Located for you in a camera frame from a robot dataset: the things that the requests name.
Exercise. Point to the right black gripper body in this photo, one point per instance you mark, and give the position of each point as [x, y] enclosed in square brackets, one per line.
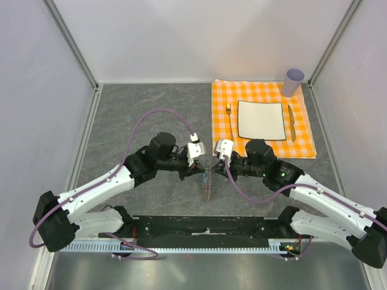
[239, 166]

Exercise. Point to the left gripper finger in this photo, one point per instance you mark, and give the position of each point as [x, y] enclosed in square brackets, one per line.
[194, 171]
[200, 167]

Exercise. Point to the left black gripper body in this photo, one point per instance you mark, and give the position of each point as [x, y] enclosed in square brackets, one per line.
[183, 165]

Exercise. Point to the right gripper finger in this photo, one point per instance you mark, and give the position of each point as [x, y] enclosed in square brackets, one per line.
[218, 167]
[216, 172]

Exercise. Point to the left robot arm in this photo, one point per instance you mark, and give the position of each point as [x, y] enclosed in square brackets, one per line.
[59, 219]

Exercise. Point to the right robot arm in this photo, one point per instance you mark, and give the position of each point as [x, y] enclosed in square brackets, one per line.
[358, 228]

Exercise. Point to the white square plate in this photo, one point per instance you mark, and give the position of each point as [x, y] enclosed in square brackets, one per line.
[261, 121]

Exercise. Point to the orange checkered cloth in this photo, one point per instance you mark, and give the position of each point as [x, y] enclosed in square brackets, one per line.
[226, 91]

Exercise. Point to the gold knife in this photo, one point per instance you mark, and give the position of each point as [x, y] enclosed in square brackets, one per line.
[292, 124]

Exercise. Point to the lilac cup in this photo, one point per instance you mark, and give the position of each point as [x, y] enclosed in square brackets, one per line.
[293, 79]

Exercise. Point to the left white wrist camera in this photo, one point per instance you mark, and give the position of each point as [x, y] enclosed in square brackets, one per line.
[195, 149]

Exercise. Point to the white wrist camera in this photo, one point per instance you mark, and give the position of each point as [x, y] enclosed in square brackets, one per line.
[195, 149]
[223, 147]

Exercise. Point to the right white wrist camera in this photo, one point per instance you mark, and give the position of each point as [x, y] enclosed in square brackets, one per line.
[223, 147]

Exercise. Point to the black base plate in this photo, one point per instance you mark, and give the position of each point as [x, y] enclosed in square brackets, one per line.
[201, 232]

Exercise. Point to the grey cable duct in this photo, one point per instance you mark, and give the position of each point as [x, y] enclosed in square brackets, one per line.
[118, 247]

